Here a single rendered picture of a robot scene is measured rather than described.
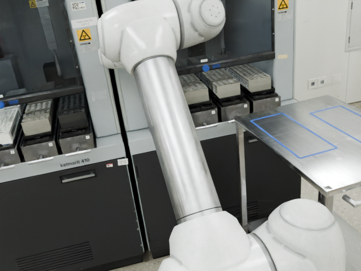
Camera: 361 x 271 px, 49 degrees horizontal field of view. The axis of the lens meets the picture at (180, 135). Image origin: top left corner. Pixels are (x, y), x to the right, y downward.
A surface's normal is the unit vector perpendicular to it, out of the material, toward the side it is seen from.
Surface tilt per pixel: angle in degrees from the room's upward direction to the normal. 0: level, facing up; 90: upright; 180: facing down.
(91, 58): 90
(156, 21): 53
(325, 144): 0
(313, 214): 6
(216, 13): 72
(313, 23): 90
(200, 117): 90
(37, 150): 90
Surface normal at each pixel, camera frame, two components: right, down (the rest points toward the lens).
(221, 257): 0.13, -0.40
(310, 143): -0.11, -0.89
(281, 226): -0.63, -0.46
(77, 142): 0.23, 0.40
